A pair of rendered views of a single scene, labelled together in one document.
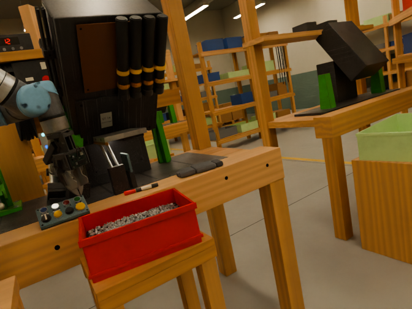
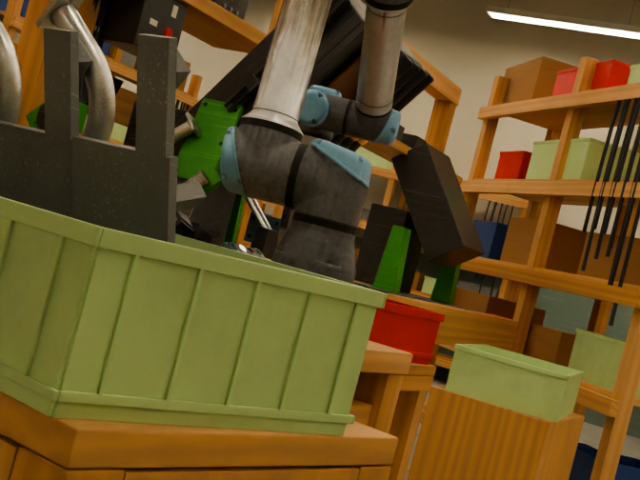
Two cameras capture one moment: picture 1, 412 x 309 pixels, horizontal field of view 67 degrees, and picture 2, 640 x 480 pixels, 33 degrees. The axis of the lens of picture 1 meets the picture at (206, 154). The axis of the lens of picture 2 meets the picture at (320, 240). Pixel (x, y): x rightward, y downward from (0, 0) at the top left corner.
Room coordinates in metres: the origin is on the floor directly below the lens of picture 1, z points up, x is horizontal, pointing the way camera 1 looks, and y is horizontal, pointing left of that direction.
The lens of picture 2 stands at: (-1.02, 1.66, 0.99)
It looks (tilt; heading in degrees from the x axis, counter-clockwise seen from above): 1 degrees up; 326
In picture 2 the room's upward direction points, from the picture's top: 15 degrees clockwise
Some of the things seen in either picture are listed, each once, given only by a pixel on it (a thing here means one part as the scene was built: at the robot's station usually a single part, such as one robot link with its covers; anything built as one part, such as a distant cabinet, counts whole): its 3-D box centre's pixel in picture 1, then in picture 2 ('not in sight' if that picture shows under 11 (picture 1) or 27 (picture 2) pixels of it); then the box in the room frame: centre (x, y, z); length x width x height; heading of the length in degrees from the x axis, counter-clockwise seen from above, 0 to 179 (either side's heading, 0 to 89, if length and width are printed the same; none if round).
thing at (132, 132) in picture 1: (113, 135); not in sight; (1.30, 0.36, 1.11); 0.39 x 0.16 x 0.03; 29
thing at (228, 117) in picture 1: (224, 114); not in sight; (11.31, -0.96, 0.37); 1.20 x 0.81 x 0.74; 123
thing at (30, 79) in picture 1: (37, 78); (143, 21); (1.48, 0.68, 1.42); 0.17 x 0.12 x 0.15; 119
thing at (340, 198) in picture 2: not in sight; (331, 182); (0.55, 0.63, 1.11); 0.13 x 0.12 x 0.14; 48
